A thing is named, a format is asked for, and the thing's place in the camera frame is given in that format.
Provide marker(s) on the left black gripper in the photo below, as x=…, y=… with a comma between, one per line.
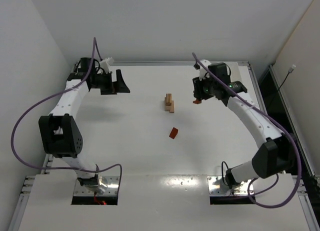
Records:
x=113, y=82

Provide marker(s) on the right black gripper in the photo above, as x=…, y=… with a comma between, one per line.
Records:
x=198, y=88

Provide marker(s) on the reddish arch wood block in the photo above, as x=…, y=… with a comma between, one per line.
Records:
x=197, y=102

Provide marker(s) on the striped plywood block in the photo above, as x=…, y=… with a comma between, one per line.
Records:
x=168, y=99

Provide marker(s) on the light long wood block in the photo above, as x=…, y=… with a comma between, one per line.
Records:
x=172, y=109
x=167, y=108

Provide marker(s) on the white perforated plastic box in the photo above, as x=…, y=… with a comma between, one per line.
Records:
x=235, y=72

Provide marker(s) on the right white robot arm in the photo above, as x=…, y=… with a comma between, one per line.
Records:
x=275, y=152

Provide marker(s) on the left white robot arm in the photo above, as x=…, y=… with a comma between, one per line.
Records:
x=59, y=132

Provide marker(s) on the dark red wedge block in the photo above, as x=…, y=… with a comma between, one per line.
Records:
x=173, y=133

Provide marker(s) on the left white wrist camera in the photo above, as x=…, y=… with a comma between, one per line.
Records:
x=105, y=64

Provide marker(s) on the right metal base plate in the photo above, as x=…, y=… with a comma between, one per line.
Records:
x=217, y=189

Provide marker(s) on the metal base plate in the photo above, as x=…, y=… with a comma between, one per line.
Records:
x=217, y=189
x=107, y=187

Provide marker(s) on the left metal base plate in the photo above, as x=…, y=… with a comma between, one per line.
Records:
x=107, y=187

